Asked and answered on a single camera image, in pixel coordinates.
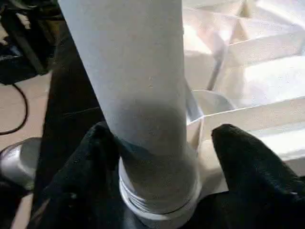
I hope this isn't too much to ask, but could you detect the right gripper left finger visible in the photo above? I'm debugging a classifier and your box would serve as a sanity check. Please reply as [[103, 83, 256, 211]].
[[35, 121, 130, 229]]

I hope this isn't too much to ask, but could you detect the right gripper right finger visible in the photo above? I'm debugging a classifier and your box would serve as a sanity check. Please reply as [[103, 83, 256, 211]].
[[190, 123, 305, 229]]

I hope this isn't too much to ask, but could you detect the white plastic table top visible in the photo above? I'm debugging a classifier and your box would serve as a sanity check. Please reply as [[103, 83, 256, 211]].
[[182, 0, 305, 199]]

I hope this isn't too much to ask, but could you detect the white plastic table leg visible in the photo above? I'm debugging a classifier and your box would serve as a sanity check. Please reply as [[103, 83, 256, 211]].
[[58, 0, 201, 223]]

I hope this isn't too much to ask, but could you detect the black floor cable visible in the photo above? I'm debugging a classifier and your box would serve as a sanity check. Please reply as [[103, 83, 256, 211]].
[[0, 80, 30, 136]]

